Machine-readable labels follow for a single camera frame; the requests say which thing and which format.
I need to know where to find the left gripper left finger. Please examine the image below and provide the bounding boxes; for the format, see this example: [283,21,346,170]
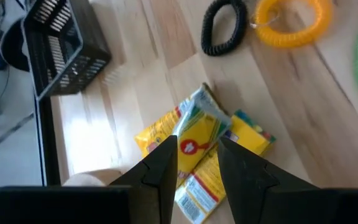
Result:
[0,134,179,224]

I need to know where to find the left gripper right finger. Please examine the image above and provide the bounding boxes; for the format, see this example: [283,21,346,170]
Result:
[217,138,358,224]

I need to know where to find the black spiral wrist coil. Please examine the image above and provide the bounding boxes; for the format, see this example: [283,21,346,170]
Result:
[200,0,248,57]

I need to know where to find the black plastic slotted basket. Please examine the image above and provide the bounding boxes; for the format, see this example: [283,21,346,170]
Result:
[21,0,112,101]

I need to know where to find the orange spiral wrist coil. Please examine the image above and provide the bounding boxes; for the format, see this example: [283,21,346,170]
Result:
[249,0,334,49]

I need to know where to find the black table clamp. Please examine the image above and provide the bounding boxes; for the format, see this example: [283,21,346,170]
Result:
[0,17,30,73]

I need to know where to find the black aluminium table frame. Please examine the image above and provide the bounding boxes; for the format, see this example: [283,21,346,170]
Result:
[34,93,62,187]

